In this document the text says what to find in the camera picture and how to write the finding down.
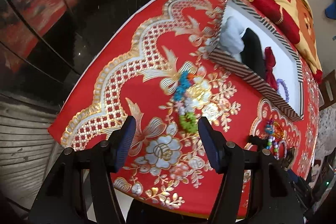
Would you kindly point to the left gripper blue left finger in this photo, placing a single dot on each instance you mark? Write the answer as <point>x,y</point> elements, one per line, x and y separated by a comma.
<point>119,144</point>

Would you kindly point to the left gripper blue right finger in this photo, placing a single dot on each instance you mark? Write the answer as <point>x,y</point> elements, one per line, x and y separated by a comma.
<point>213,142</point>

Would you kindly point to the brown lace hair bow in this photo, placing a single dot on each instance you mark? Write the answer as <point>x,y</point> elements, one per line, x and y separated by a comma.
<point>288,158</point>

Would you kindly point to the black thin scrunchie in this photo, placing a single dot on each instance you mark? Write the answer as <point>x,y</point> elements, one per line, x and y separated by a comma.
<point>259,142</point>

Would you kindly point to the red floral bedspread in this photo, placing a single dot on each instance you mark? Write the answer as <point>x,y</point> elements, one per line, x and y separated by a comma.
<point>156,68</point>

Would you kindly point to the striped white tray box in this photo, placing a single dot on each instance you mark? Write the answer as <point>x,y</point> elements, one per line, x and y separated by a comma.
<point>288,65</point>

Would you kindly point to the dark red satin bow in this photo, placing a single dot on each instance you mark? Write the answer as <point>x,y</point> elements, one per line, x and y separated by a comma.
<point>270,63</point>

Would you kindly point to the light blue fluffy scrunchie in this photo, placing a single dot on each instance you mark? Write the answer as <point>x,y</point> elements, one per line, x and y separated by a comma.
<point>231,36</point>

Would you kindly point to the wooden chair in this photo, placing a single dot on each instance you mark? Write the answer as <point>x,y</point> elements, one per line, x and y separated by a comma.
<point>327,89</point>

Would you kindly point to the red yellow patchwork blanket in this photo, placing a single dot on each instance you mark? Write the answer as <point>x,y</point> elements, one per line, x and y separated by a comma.
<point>294,18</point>

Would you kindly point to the blue hanging cloth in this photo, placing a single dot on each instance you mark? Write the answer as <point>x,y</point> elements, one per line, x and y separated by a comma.
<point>330,11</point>

